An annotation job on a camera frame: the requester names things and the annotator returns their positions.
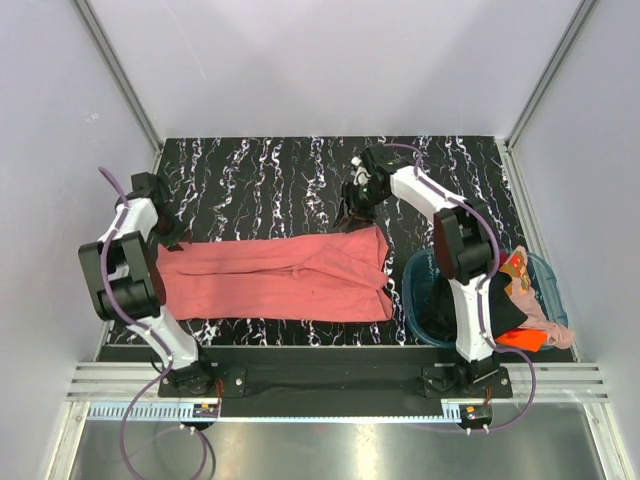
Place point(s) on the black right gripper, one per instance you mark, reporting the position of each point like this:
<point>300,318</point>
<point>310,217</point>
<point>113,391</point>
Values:
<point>350,207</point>

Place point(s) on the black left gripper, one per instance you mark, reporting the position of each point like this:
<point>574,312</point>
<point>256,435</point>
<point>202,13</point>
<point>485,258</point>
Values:
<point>170,241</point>

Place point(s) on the salmon pink t-shirt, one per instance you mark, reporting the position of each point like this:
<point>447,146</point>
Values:
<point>334,277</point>

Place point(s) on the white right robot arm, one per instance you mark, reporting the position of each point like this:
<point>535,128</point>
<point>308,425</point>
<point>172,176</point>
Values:
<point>465,247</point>

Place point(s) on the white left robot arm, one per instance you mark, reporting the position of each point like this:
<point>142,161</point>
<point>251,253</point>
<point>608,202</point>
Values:
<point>125,285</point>

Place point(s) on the teal plastic laundry basket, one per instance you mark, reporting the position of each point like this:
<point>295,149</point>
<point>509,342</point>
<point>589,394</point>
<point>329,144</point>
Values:
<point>471,302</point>

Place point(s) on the black t-shirt in basket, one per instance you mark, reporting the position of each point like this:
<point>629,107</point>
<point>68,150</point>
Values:
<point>437,317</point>

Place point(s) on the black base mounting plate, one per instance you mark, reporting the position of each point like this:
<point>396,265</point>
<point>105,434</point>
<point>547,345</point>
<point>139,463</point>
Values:
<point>417,370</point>

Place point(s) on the patterned red yellow garment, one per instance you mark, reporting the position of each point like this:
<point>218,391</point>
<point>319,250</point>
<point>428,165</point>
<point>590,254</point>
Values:
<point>514,264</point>

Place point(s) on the orange garment in basket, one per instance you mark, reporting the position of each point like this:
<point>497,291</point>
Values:
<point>524,339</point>

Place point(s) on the pale pink garment in basket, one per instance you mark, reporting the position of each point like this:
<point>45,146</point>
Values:
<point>557,335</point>

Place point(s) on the aluminium frame rail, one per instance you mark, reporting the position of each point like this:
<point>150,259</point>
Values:
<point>544,382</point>

